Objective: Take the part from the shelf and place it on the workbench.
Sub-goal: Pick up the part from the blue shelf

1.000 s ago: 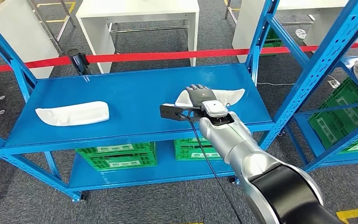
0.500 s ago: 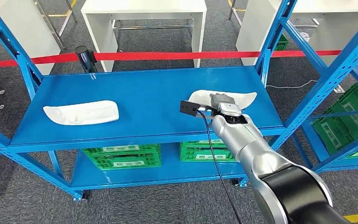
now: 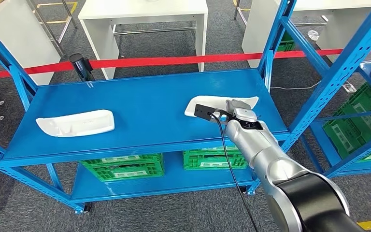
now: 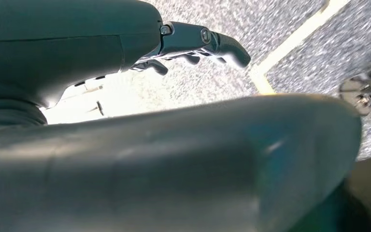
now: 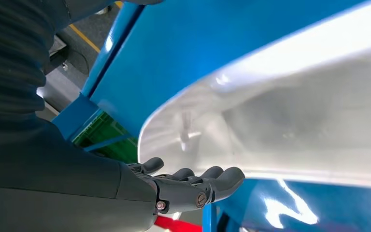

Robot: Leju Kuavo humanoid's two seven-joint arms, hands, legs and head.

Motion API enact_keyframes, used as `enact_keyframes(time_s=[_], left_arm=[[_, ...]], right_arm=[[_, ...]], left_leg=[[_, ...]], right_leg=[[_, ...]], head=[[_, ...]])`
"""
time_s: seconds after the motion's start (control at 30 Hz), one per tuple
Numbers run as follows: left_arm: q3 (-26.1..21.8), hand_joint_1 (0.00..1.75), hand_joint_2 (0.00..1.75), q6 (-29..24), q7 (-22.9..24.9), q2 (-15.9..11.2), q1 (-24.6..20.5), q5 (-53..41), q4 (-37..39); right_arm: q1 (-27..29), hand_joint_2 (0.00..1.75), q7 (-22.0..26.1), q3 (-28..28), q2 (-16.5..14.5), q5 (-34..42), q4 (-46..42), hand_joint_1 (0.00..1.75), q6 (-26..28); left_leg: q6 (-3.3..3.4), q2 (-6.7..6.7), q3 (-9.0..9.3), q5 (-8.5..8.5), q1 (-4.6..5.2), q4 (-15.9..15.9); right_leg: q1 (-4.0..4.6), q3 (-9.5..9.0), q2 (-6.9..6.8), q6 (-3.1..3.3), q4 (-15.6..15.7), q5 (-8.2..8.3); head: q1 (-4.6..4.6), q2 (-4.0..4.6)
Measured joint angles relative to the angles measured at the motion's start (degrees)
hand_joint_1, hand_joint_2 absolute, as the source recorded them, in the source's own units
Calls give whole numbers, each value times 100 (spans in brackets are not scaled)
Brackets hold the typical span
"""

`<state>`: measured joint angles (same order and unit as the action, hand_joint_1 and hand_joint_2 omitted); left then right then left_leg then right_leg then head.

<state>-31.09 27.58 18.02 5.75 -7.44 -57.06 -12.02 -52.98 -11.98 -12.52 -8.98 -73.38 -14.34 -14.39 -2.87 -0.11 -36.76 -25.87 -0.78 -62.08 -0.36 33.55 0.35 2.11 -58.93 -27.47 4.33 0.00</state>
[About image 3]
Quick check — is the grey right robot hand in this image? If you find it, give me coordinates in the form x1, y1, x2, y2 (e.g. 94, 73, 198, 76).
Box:
225, 99, 253, 118

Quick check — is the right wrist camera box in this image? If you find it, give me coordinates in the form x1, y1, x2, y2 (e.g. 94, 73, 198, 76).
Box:
194, 103, 228, 123

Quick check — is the red barrier belt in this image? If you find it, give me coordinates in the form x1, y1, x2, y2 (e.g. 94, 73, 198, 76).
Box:
0, 45, 371, 81

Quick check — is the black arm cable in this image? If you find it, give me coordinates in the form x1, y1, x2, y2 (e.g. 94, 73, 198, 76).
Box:
208, 112, 260, 232

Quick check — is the green plastic crate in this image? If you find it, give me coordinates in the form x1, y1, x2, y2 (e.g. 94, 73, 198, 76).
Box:
336, 82, 371, 151
80, 153, 162, 164
322, 110, 371, 162
89, 160, 165, 183
183, 155, 249, 171
277, 32, 297, 53
183, 146, 241, 158

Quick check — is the white moulded tray part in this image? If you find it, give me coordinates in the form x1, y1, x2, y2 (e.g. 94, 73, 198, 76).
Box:
35, 109, 115, 138

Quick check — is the large curved white plastic part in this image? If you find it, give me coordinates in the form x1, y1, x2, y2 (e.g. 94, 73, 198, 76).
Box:
184, 95, 259, 120

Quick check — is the black stanchion post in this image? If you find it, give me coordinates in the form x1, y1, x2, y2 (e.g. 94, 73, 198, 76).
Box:
69, 53, 95, 82

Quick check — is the blue metal shelf rack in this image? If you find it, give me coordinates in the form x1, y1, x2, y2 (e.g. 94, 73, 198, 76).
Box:
299, 59, 371, 178
0, 0, 371, 215

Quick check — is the white table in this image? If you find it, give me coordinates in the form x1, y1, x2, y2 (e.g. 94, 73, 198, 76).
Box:
77, 0, 209, 80
0, 0, 61, 86
241, 0, 371, 69

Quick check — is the steel table frame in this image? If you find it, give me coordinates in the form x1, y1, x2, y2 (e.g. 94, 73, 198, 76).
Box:
25, 0, 78, 58

